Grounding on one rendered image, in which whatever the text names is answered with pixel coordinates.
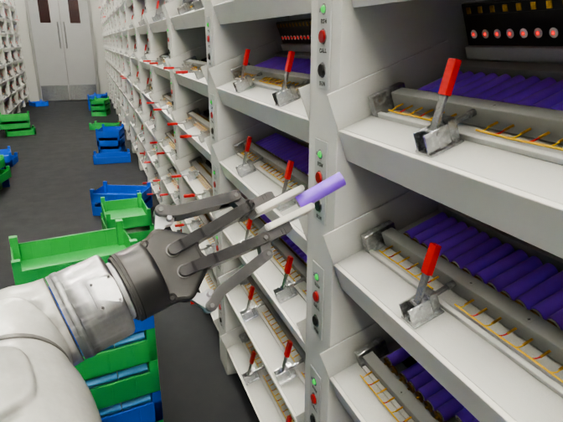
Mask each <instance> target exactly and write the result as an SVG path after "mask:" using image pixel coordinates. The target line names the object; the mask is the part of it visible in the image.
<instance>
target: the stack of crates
mask: <svg viewBox="0 0 563 422"><path fill-rule="evenodd" d="M115 223H116V227H115V228H111V229H102V230H97V231H91V232H86V233H80V234H71V235H66V236H60V237H55V238H49V239H40V240H35V241H29V242H24V243H19V242H18V237H17V235H13V236H9V243H10V248H11V256H12V260H11V264H12V269H13V278H14V282H15V285H16V286H17V285H23V284H27V283H29V282H33V281H36V280H39V279H42V278H44V279H45V277H46V276H48V275H49V274H51V273H53V272H57V271H60V270H63V269H64V268H66V267H69V266H71V265H75V264H77V263H79V262H81V261H83V260H86V259H88V258H90V257H92V256H93V255H99V256H100V257H101V258H102V259H103V261H104V262H105V263H108V261H107V260H108V258H109V256H110V255H113V254H115V253H116V252H118V251H120V250H124V249H125V248H127V247H129V246H131V245H133V244H136V243H138V242H137V239H131V238H130V237H129V235H128V234H127V232H126V231H125V230H124V227H123V220H122V219H116V220H115ZM45 281H46V283H47V285H48V286H49V284H48V282H47V280H46V279H45Z"/></svg>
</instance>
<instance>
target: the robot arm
mask: <svg viewBox="0 0 563 422"><path fill-rule="evenodd" d="M304 189H305V188H304V187H303V185H300V186H298V187H296V188H294V189H292V190H290V191H288V192H286V193H284V194H282V195H280V196H278V197H275V195H274V194H273V192H266V193H263V194H262V195H260V196H258V197H256V198H253V199H248V200H246V199H244V198H243V197H241V195H240V192H239V191H237V190H234V191H230V192H227V193H222V194H218V195H214V196H211V197H207V198H202V199H199V200H195V201H192V202H188V203H183V204H180V205H167V204H159V205H157V206H156V207H155V209H154V212H153V215H152V216H153V218H154V230H153V231H151V232H150V234H149V235H148V236H147V237H146V238H145V239H144V240H142V241H140V242H138V243H136V244H133V245H131V246H129V247H127V248H125V249H124V250H120V251H118V252H116V253H115V254H113V255H110V256H109V258H108V260H107V261H108V263H105V262H104V261H103V259H102V258H101V257H100V256H99V255H93V256H92V257H90V258H88V259H86V260H83V261H81V262H79V263H77V264H75V265H71V266H69V267H66V268H64V269H63V270H60V271H57V272H53V273H51V274H49V275H48V276H46V277H45V279H46V280H47V282H48V284H49V287H50V289H51V291H52V292H53V294H54V297H55V299H56V301H57V302H58V304H59V307H60V309H61V311H62V312H63V315H64V316H63V315H62V313H61V311H60V309H59V307H58V305H57V303H56V301H55V299H54V297H53V295H52V293H51V291H50V289H49V287H48V285H47V283H46V281H45V279H44V278H42V279H39V280H36V281H33V282H29V283H27V284H23V285H17V286H9V287H6V288H3V289H1V290H0V422H102V420H101V416H100V413H99V411H98V408H97V406H96V402H95V400H94V398H93V396H92V393H91V391H90V389H89V388H88V386H87V384H86V383H85V380H84V379H83V378H82V376H81V374H80V373H79V371H78V370H77V369H76V368H75V366H76V365H78V364H79V363H81V362H83V361H85V360H84V358H83V356H82V354H81V352H80V350H81V351H82V353H83V355H84V357H85V359H87V358H92V357H94V356H95V355H96V354H97V353H99V352H100V351H102V350H104V349H106V348H108V347H109V346H111V345H113V344H115V343H117V342H119V341H121V340H122V339H124V338H126V337H129V336H130V335H132V334H133V333H134V332H135V329H136V328H135V324H134V321H133V319H137V320H138V321H140V320H141V321H143V320H145V319H147V318H149V317H151V316H153V315H155V314H156V313H158V312H160V311H162V310H164V309H166V308H168V307H169V306H171V305H173V304H176V303H180V302H182V303H185V302H189V301H191V302H193V303H194V304H196V305H198V306H200V307H201V308H202V310H203V312H204V313H206V314H210V313H211V312H213V311H215V310H216V309H217V307H218V306H219V304H220V303H221V301H222V299H223V298H224V296H225V295H226V294H227V293H228V292H230V291H231V290H232V289H234V288H235V287H236V286H237V285H239V284H240V283H241V282H242V281H243V280H244V279H246V278H247V277H248V276H249V275H251V274H252V273H253V272H255V271H256V270H257V269H259V268H260V267H261V266H262V265H264V264H265V263H266V262H267V261H268V260H269V259H271V258H272V257H273V251H272V250H271V242H272V241H274V240H276V239H279V238H281V237H282V236H284V235H286V234H288V233H289V232H290V231H291V230H292V229H293V227H292V226H291V224H290V223H291V222H292V221H294V220H296V219H299V218H301V217H302V216H304V215H306V214H308V213H309V212H311V211H312V210H313V209H314V208H315V206H314V204H313V203H310V204H308V205H306V206H304V207H301V208H299V209H297V210H295V211H293V212H291V213H289V214H287V215H284V216H282V217H280V218H279V219H276V220H274V221H272V222H270V223H269V224H265V225H264V226H263V227H262V228H261V229H260V230H258V232H257V233H258V235H257V236H254V237H252V238H249V239H246V240H244V241H241V242H239V243H238V244H234V245H231V246H230V247H227V248H225V249H223V250H220V251H217V252H215V253H212V254H209V255H204V254H203V253H202V252H201V250H200V248H199V244H201V243H202V242H204V241H205V240H207V239H209V238H210V237H212V236H214V235H215V234H218V233H219V232H220V231H222V230H223V229H226V228H228V227H229V226H231V225H232V224H234V223H236V222H237V221H239V220H241V219H243V218H244V217H245V216H246V215H248V214H249V216H248V217H249V218H250V219H251V220H253V219H256V218H257V217H259V216H261V215H262V214H265V213H267V212H269V211H271V210H273V209H274V208H277V207H279V206H281V205H282V204H284V203H286V202H288V201H290V200H292V199H294V198H295V197H296V196H297V195H299V194H300V193H302V192H303V191H304ZM229 207H232V208H233V209H232V210H230V211H229V212H228V213H226V214H223V215H222V216H220V217H218V218H217V219H215V220H213V221H211V222H210V223H208V224H206V225H205V226H203V227H201V228H198V229H196V230H195V231H193V232H191V233H190V234H186V233H181V232H176V231H171V230H166V229H165V228H166V227H169V226H171V225H172V224H173V222H176V221H180V220H184V219H189V218H192V217H196V216H199V215H202V214H207V213H211V212H214V211H217V210H221V209H224V208H229ZM253 250H257V253H258V256H256V257H255V258H254V259H252V260H251V261H250V262H248V263H247V264H246V265H244V266H243V267H242V268H240V269H239V270H238V271H236V272H235V273H234V274H233V275H232V276H231V277H229V278H228V279H227V280H225V281H224V282H223V283H221V284H220V285H219V286H217V287H216V288H215V289H214V290H211V289H207V290H205V291H204V292H202V293H198V289H199V287H200V285H201V283H202V281H203V279H204V277H205V275H206V273H207V270H210V269H212V268H214V267H215V266H217V265H221V264H223V263H225V262H227V261H229V260H233V259H235V258H237V257H239V256H242V255H244V254H247V253H249V252H251V251H253ZM64 317H65V318H64ZM65 320H66V321H65ZM66 322H67V323H68V325H69V327H70V328H69V327H68V325H67V323H66ZM70 330H71V331H70ZM71 332H72V333H73V335H74V337H75V339H74V337H73V335H72V333H71ZM75 340H76V341H77V343H78V345H79V347H80V350H79V348H78V346H77V344H76V342H75Z"/></svg>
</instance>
